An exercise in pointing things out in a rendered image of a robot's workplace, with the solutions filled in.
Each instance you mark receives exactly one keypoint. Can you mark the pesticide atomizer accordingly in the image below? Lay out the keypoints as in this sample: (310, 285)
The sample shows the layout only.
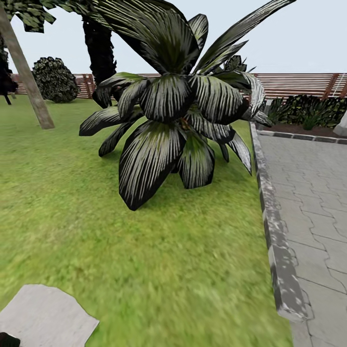
(7, 340)

